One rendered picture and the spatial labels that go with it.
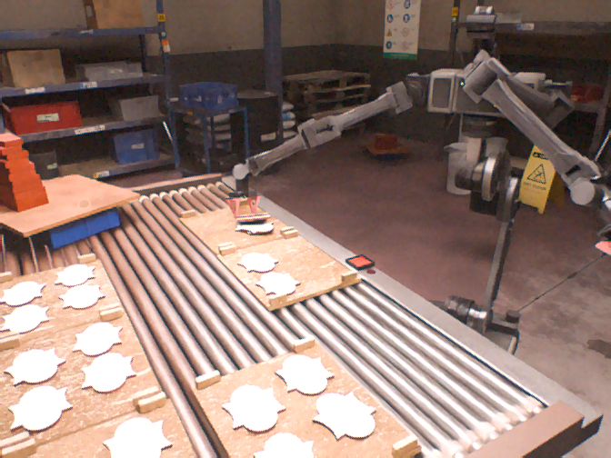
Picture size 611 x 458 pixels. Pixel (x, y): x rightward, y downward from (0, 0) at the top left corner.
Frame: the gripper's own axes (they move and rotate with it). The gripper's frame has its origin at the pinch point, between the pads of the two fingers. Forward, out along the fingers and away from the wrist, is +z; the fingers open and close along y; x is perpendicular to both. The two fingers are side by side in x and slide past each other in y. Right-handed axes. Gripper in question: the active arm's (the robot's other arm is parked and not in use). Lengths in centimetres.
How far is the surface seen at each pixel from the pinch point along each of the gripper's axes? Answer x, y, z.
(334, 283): -56, -14, 21
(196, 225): 14.3, -14.2, 3.8
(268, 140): 247, 268, -52
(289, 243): -26.4, -2.1, 11.3
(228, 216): 11.2, 0.8, 1.6
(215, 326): -42, -53, 27
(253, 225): -7.7, -2.8, 4.7
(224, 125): 322, 269, -77
